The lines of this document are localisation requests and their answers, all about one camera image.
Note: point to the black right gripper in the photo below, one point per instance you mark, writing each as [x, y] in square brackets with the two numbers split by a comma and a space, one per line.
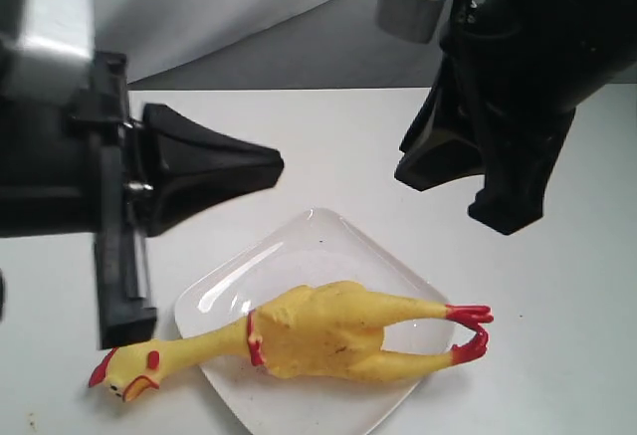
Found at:
[532, 62]

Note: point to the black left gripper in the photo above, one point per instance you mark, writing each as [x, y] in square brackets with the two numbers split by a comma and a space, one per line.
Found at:
[76, 169]

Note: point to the yellow rubber chicken toy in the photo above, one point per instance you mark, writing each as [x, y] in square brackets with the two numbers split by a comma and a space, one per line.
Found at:
[335, 330]

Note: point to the grey backdrop cloth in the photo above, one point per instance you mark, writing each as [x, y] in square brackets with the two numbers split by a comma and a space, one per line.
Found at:
[259, 45]

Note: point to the white square plate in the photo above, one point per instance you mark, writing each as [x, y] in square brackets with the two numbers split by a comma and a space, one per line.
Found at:
[315, 248]

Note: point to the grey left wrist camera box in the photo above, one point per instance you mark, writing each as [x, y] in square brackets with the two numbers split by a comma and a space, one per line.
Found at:
[47, 48]

